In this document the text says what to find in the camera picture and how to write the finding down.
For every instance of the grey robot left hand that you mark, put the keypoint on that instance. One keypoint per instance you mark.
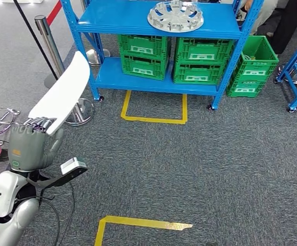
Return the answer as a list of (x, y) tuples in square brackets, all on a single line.
[(28, 149)]

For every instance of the white plastic panel part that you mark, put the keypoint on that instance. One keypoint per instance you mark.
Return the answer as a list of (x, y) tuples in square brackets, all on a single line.
[(61, 91)]

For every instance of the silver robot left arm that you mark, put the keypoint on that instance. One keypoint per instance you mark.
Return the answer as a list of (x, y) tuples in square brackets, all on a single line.
[(4, 193)]

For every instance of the chrome chair base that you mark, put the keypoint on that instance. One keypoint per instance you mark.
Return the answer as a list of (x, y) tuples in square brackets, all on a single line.
[(17, 111)]

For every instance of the black pole stanchion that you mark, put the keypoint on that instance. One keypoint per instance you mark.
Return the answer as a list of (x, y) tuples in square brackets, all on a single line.
[(50, 81)]

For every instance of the chrome stanchion with round base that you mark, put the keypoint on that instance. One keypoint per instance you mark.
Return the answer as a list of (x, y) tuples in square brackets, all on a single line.
[(48, 44)]

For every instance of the red barrier belt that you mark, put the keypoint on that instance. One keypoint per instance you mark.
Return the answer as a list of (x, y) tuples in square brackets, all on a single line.
[(53, 13)]

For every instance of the green plastic crate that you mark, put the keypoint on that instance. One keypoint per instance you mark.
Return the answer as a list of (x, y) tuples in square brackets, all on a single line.
[(184, 46), (125, 69), (124, 42), (261, 90), (179, 76), (255, 47)]

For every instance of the grey plastic wheel hubcap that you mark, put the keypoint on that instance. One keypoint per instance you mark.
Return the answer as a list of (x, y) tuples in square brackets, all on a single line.
[(175, 17)]

